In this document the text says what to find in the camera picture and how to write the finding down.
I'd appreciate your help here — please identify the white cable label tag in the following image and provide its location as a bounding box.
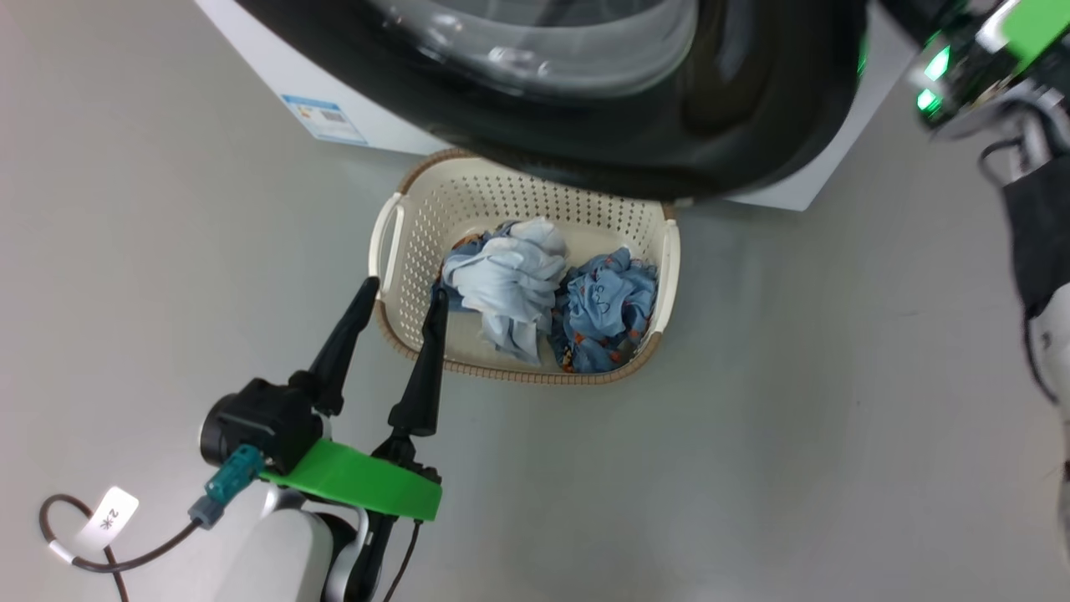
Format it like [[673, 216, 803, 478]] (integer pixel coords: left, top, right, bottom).
[[74, 487, 140, 553]]

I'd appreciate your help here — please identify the black glass washing machine door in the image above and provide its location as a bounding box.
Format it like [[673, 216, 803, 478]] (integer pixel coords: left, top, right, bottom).
[[234, 0, 870, 202]]

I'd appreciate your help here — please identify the cream perforated laundry basket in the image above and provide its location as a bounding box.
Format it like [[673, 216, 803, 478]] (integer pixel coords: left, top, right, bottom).
[[369, 149, 680, 385]]

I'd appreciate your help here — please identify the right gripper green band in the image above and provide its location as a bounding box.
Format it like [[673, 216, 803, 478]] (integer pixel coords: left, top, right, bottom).
[[869, 0, 1070, 139]]

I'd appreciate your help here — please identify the blue energy label sticker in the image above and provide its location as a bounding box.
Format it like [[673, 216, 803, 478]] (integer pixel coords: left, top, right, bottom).
[[282, 94, 369, 147]]

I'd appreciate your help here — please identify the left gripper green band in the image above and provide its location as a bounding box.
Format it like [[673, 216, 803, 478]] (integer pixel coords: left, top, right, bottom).
[[259, 276, 451, 602]]

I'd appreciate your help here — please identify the blue shirt with orange print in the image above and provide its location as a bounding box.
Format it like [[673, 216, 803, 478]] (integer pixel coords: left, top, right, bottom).
[[431, 222, 519, 314]]

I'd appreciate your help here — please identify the white front-load washing machine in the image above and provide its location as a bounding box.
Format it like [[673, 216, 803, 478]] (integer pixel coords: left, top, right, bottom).
[[194, 0, 916, 212]]

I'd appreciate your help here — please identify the blue printed garment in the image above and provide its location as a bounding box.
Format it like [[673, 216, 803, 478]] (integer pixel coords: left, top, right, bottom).
[[549, 247, 660, 374]]

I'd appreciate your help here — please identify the pale blue garment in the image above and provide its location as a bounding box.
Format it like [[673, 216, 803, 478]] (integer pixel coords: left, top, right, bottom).
[[441, 217, 569, 367]]

